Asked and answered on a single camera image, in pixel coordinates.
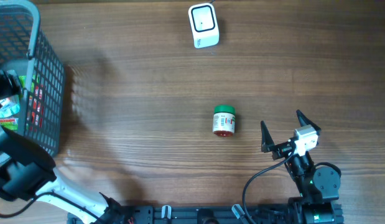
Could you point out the red small carton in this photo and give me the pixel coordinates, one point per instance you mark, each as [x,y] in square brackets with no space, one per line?
[35,101]

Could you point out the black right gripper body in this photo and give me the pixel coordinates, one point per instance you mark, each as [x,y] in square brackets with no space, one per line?
[282,150]

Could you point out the mint wet wipes packet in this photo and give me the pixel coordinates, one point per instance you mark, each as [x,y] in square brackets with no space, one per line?
[9,106]

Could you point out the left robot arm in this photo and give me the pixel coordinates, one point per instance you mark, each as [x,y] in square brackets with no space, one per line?
[31,174]

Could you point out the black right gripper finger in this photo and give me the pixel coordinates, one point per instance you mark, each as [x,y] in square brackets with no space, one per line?
[304,121]
[267,144]

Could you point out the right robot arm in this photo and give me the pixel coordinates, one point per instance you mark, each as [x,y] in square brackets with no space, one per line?
[318,184]

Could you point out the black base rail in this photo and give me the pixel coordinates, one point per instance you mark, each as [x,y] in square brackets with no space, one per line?
[274,213]

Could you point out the green-lidded jar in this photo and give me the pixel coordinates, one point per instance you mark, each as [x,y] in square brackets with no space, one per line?
[224,118]

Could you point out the white barcode scanner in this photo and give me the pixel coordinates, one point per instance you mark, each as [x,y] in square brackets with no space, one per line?
[204,25]

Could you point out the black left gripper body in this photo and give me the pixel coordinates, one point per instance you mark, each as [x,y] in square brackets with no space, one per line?
[1,86]

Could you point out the green candy bag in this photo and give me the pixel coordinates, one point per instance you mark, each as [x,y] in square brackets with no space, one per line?
[11,122]

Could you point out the grey plastic mesh basket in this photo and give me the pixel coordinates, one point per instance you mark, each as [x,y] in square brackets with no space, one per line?
[25,50]

